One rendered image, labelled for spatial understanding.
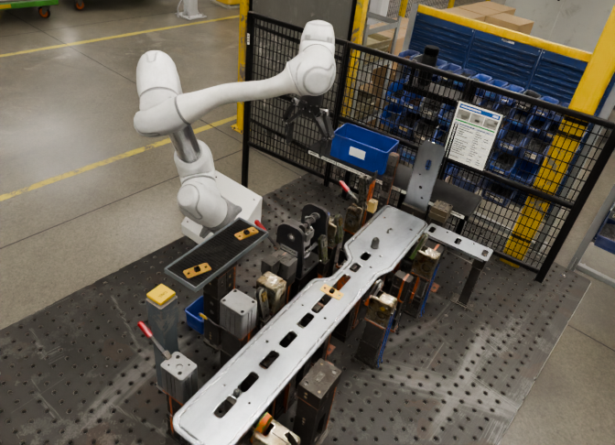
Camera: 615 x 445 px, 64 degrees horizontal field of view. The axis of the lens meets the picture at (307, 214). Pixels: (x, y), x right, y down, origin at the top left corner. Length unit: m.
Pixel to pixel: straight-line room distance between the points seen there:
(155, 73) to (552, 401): 2.61
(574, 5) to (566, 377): 5.85
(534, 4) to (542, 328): 6.41
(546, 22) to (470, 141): 5.94
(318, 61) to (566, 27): 7.01
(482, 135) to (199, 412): 1.69
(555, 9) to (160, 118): 7.11
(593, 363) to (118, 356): 2.70
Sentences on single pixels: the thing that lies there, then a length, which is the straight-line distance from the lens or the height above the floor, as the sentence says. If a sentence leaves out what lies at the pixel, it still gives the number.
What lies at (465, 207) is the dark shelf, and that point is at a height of 1.03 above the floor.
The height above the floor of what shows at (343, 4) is 1.43.
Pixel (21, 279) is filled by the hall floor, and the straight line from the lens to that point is 3.49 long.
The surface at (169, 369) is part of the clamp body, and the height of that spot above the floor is 1.06.
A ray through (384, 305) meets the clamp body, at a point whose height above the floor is 1.04.
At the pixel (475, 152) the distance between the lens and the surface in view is 2.46.
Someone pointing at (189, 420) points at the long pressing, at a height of 1.00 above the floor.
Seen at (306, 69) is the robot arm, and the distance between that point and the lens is 1.36.
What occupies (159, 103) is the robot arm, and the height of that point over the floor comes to 1.57.
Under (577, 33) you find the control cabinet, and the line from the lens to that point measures 8.20.
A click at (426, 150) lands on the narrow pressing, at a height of 1.29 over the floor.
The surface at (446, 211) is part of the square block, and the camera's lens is 2.28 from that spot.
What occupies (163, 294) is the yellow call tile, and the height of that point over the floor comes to 1.16.
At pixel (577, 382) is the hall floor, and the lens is 3.37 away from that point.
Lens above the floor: 2.27
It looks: 36 degrees down
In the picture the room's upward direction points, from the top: 8 degrees clockwise
